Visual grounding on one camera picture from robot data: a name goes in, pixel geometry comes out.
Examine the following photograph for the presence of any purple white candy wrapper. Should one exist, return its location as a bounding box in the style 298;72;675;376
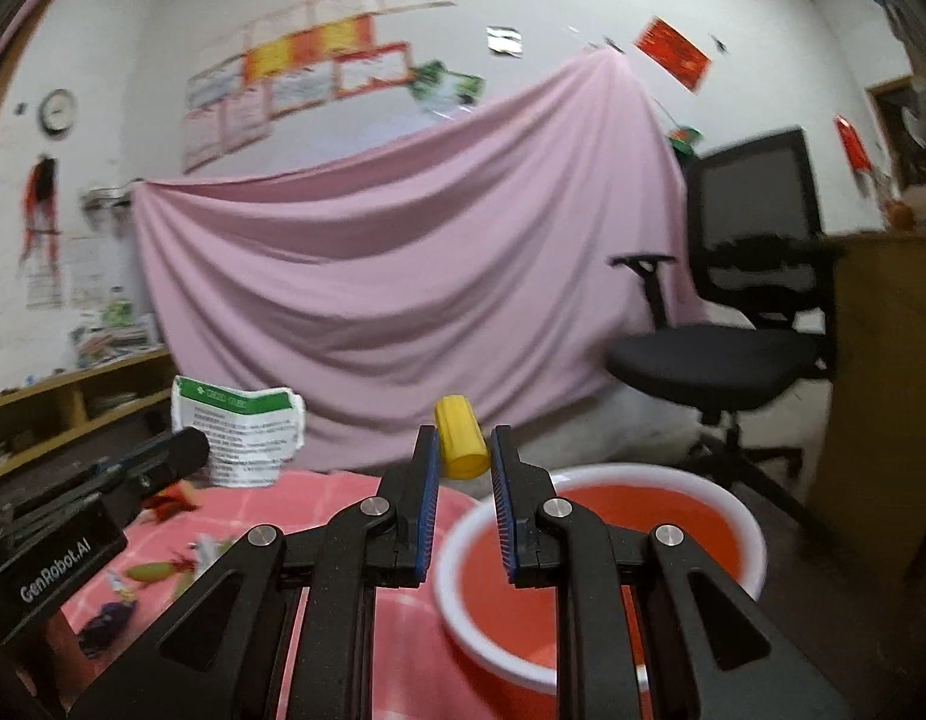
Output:
79;598;139;657

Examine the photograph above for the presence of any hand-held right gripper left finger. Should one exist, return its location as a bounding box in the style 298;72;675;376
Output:
69;426;441;720

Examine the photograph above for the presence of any red hanging paper ornament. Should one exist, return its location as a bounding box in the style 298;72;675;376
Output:
834;115;875;175

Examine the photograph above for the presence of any yellow ribbed plastic piece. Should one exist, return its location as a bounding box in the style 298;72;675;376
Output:
434;394;491;482

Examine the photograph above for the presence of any small metal wall shelf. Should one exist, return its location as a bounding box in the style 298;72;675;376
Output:
84;184;134;215

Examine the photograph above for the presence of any round wall clock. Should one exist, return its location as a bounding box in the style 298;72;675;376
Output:
39;88;78;137

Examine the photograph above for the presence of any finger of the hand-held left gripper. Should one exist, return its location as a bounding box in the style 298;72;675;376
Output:
88;427;211;518

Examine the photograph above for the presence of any stack of papers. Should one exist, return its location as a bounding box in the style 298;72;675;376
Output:
69;315;160;368

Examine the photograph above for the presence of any green wall poster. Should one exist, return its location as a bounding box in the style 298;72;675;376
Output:
410;60;485;117

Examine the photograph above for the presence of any wooden desk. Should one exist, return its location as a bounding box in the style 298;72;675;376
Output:
804;232;926;601

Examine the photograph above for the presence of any low wooden shelf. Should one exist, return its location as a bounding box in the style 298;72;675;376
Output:
0;345;179;488

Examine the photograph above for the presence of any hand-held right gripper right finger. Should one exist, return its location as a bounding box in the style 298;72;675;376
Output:
491;426;858;720

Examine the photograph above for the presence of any black office chair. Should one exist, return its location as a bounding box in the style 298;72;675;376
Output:
605;127;839;533

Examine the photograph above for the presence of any red crumpled wrapper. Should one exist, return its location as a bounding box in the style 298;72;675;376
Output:
144;481;203;524

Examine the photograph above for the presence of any pink checked tablecloth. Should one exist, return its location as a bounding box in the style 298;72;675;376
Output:
58;469;483;720

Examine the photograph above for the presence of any red paper wall decoration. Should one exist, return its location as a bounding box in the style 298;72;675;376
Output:
634;15;713;91

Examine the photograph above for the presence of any pink hanging sheet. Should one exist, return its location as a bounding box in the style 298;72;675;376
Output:
131;45;704;473

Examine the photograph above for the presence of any white green paper packet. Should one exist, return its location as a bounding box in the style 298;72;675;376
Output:
169;375;308;488

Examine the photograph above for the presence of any red basin with white rim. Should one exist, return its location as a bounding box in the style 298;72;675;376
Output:
433;463;768;698

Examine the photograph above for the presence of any row of wall certificates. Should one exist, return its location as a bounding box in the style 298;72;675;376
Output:
182;0;458;173

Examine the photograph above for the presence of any red black hanging ornament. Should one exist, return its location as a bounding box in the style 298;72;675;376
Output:
20;154;63;267

